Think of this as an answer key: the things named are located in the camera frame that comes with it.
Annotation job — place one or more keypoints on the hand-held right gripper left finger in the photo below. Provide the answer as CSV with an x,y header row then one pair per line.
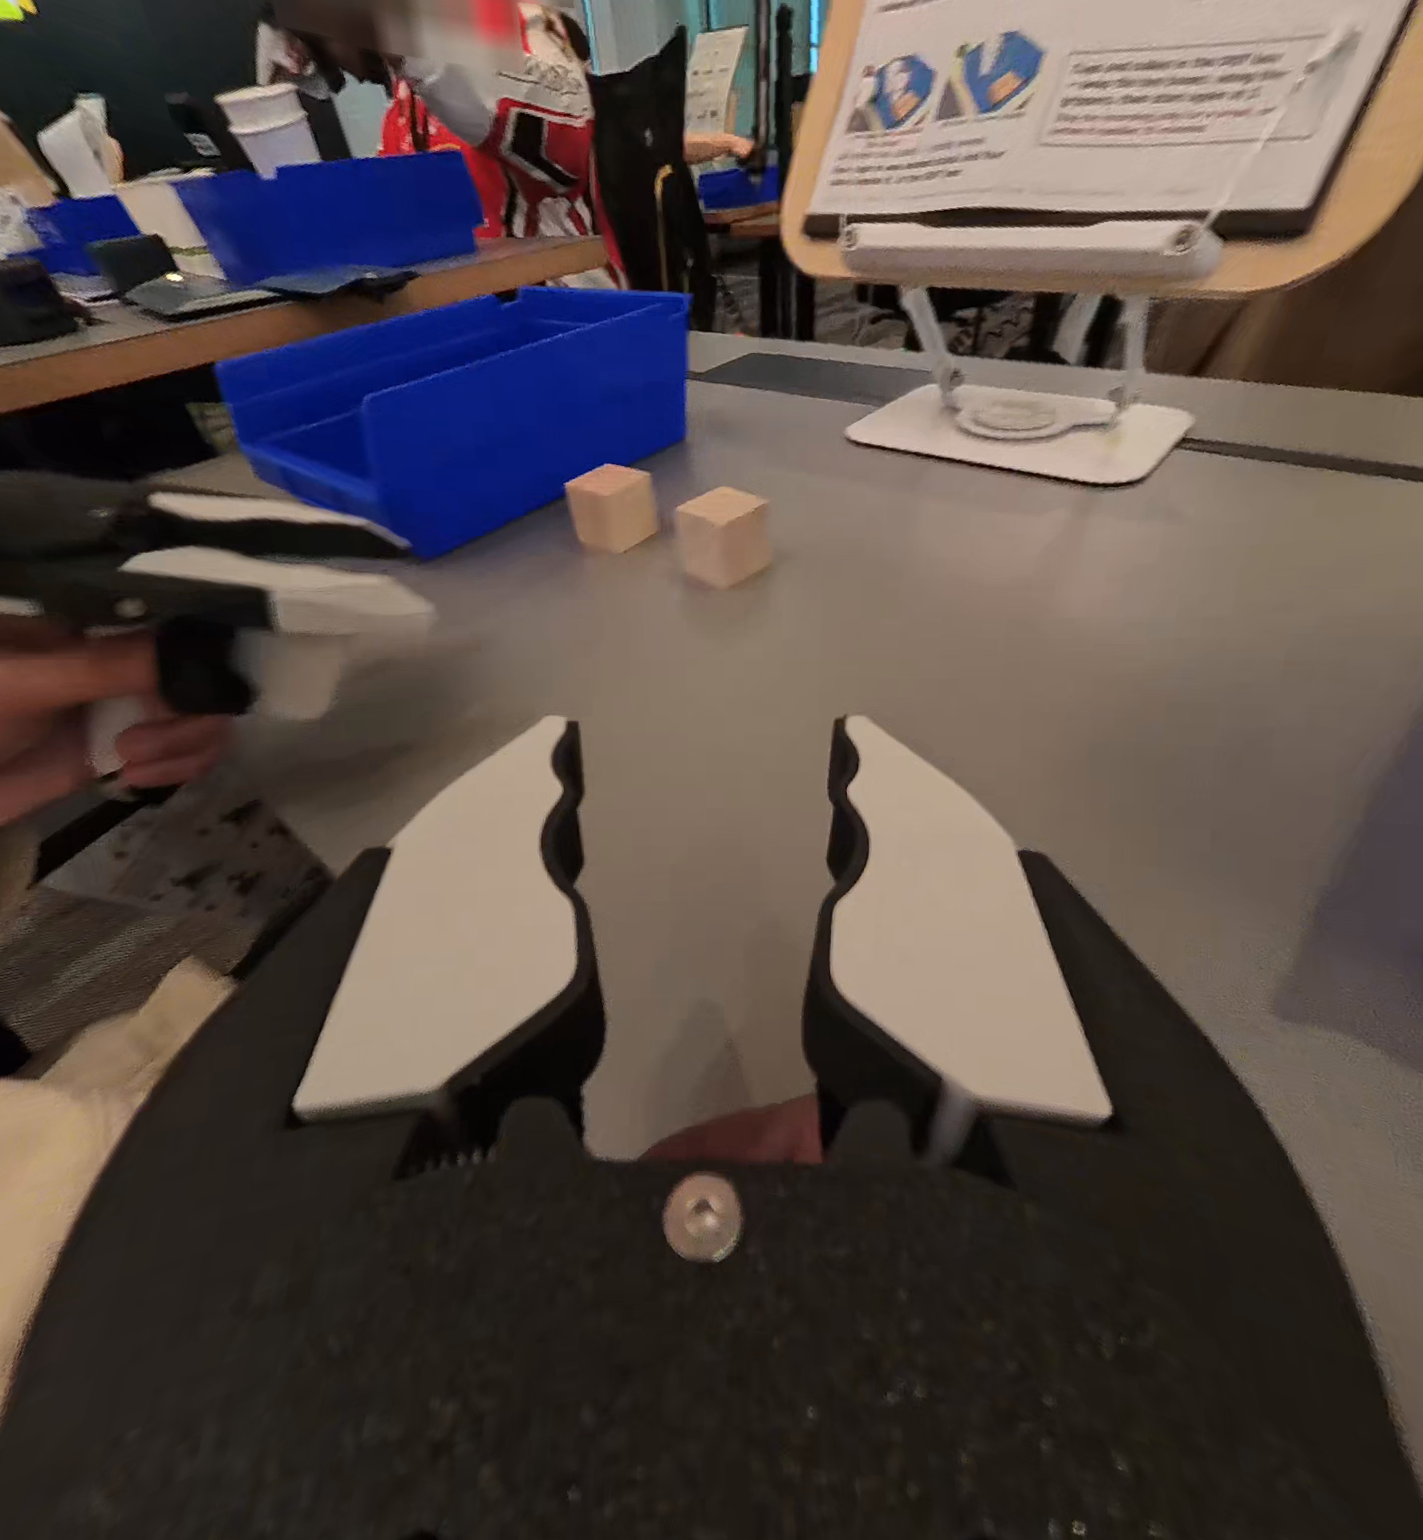
x,y
447,949

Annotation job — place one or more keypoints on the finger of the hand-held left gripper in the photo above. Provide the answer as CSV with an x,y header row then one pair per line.
x,y
315,602
253,509

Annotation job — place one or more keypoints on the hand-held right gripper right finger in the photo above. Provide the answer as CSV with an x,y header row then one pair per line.
x,y
964,963

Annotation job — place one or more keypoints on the stack of white cups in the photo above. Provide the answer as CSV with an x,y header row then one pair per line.
x,y
263,125

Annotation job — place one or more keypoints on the person's left hand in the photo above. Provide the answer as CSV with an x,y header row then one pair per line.
x,y
26,733

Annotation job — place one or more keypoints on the wooden side table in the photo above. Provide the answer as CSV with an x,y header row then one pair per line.
x,y
182,334

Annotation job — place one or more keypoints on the black box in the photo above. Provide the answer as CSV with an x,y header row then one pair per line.
x,y
8,301

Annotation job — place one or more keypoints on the blue plastic divided bin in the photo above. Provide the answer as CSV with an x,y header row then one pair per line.
x,y
458,421

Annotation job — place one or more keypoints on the dark blue pouch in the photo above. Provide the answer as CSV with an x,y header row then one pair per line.
x,y
338,282

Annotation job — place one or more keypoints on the small blue plastic bin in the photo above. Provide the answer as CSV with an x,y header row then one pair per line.
x,y
80,228

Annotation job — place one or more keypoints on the large blue plastic bin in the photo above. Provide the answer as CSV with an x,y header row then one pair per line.
x,y
327,216

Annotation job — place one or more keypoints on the white paper cup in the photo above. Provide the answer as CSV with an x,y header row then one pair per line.
x,y
165,216

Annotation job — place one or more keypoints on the light wooden cube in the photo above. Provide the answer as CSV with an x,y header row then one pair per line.
x,y
613,509
725,538

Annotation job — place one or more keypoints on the person's cream garment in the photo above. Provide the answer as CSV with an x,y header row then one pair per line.
x,y
14,1179

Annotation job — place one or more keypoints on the wooden document stand white base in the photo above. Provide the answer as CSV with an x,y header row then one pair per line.
x,y
1145,432

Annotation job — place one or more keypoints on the white standing sign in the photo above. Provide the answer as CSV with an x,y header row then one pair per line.
x,y
715,77

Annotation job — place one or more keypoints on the printed instruction sheet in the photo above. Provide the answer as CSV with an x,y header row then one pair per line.
x,y
1145,120

